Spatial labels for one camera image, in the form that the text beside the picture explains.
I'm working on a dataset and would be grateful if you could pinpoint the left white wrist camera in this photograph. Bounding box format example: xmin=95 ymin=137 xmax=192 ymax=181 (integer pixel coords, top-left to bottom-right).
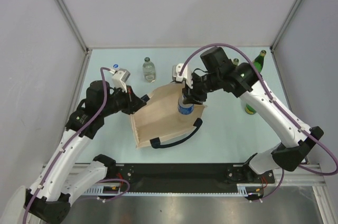
xmin=108 ymin=68 xmax=130 ymax=92

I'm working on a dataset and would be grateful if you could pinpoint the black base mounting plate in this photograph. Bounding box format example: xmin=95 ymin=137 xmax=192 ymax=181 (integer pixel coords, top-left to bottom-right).
xmin=106 ymin=163 xmax=275 ymax=188

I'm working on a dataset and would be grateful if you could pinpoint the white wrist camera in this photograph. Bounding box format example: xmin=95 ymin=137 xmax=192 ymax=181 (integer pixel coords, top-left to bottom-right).
xmin=108 ymin=68 xmax=130 ymax=92
xmin=172 ymin=63 xmax=193 ymax=89

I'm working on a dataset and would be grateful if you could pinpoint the clear plastic water bottle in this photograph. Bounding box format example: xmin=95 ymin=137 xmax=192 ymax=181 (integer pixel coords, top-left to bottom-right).
xmin=112 ymin=63 xmax=120 ymax=70

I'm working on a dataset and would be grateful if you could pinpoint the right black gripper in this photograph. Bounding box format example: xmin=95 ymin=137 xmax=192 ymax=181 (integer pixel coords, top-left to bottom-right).
xmin=182 ymin=70 xmax=222 ymax=105

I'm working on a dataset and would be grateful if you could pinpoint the aluminium frame rail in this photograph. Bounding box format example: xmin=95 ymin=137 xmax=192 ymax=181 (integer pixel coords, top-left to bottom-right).
xmin=67 ymin=163 xmax=326 ymax=186

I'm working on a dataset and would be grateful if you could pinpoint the green glass bottle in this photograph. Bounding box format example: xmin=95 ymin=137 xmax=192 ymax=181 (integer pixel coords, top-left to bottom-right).
xmin=252 ymin=50 xmax=267 ymax=73
xmin=245 ymin=104 xmax=257 ymax=115
xmin=232 ymin=58 xmax=239 ymax=67

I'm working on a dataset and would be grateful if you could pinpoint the green glass bottle front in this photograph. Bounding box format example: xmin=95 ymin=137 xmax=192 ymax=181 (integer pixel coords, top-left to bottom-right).
xmin=245 ymin=104 xmax=257 ymax=115

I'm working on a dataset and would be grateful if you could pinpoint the beige canvas tote bag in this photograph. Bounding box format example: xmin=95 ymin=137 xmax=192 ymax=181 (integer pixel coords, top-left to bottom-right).
xmin=130 ymin=83 xmax=206 ymax=149

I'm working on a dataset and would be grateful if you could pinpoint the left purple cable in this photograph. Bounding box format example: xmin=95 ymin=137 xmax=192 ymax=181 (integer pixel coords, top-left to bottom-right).
xmin=22 ymin=67 xmax=130 ymax=222

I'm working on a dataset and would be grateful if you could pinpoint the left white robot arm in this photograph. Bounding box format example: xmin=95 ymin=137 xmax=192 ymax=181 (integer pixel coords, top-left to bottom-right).
xmin=24 ymin=80 xmax=149 ymax=223

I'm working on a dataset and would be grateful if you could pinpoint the clear glass bottle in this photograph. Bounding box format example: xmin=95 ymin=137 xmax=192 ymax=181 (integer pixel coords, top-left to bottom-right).
xmin=143 ymin=57 xmax=156 ymax=82

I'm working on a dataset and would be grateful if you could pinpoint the green glass bottle back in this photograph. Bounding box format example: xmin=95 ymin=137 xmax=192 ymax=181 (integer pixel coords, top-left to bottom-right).
xmin=252 ymin=50 xmax=267 ymax=73

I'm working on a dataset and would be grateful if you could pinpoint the blue label water bottle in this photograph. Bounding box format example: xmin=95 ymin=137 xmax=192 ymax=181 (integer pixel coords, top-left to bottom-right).
xmin=177 ymin=95 xmax=195 ymax=125

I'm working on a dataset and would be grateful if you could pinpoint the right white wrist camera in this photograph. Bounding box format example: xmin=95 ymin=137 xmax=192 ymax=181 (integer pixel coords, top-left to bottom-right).
xmin=172 ymin=63 xmax=193 ymax=89

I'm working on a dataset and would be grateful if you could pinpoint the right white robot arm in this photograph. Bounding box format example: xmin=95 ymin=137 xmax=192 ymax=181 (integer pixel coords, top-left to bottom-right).
xmin=173 ymin=45 xmax=324 ymax=182

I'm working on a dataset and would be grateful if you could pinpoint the light blue cable duct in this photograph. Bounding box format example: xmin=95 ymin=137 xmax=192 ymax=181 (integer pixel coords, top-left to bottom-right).
xmin=82 ymin=184 xmax=263 ymax=198

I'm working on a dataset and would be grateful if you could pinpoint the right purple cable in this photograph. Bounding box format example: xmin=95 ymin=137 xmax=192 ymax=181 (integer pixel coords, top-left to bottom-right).
xmin=180 ymin=43 xmax=338 ymax=205

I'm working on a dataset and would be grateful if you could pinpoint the purple cable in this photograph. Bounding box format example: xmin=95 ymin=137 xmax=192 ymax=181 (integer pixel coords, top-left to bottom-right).
xmin=22 ymin=67 xmax=130 ymax=222
xmin=180 ymin=43 xmax=338 ymax=205

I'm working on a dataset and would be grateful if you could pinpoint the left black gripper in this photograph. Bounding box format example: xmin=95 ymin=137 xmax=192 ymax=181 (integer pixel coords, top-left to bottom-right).
xmin=100 ymin=84 xmax=146 ymax=117

